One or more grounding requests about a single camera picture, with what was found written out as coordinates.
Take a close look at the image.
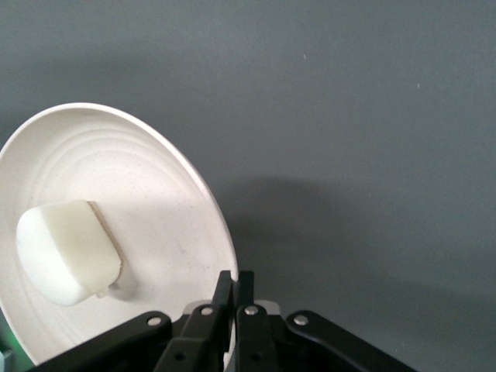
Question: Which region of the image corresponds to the dark grey table cloth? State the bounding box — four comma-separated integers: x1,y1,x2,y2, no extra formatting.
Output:
0,0,496,372

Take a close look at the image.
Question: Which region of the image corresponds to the round cream plate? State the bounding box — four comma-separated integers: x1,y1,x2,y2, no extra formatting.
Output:
0,102,240,367

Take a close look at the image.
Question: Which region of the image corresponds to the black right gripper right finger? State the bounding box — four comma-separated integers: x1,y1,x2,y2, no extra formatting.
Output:
235,270,420,372

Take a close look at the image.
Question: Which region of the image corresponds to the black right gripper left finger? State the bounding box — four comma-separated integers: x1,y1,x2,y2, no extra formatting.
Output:
35,269,234,372

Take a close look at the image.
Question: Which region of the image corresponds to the white steamed bun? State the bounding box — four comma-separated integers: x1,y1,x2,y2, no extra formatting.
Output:
15,198,126,308

